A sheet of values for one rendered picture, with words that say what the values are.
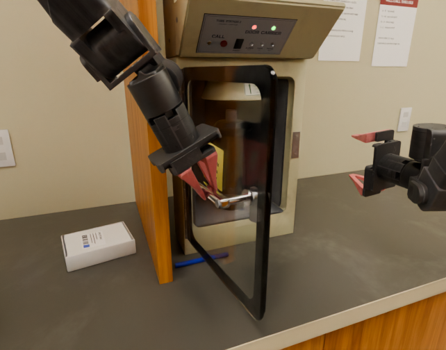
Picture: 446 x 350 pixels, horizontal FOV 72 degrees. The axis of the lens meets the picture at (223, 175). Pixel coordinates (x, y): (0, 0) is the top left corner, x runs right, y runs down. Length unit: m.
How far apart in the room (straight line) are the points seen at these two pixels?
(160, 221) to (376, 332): 0.56
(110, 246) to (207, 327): 0.33
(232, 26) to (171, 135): 0.29
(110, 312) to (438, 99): 1.74
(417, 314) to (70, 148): 1.09
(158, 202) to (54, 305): 0.29
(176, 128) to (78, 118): 0.71
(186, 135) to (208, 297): 0.37
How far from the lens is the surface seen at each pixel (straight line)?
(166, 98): 0.42
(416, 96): 1.80
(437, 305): 1.00
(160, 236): 0.67
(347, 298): 0.73
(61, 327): 0.69
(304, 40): 0.74
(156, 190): 0.62
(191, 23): 0.62
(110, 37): 0.42
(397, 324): 0.92
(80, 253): 0.81
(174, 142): 0.43
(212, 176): 0.47
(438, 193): 0.57
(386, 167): 0.69
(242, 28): 0.65
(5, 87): 1.13
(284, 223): 0.90
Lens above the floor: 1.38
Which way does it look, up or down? 19 degrees down
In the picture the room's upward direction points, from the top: straight up
